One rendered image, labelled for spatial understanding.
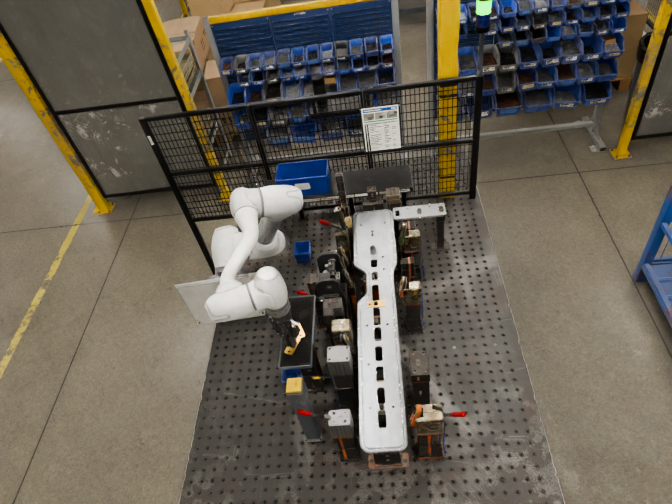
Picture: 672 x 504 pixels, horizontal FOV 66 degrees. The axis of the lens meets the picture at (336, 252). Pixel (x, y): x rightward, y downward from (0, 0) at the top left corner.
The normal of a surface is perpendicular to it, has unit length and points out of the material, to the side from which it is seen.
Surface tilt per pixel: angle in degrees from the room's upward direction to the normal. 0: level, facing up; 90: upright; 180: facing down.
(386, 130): 90
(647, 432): 0
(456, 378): 0
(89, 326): 0
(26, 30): 90
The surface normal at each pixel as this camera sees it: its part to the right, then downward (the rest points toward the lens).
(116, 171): -0.02, 0.74
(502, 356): -0.15, -0.68
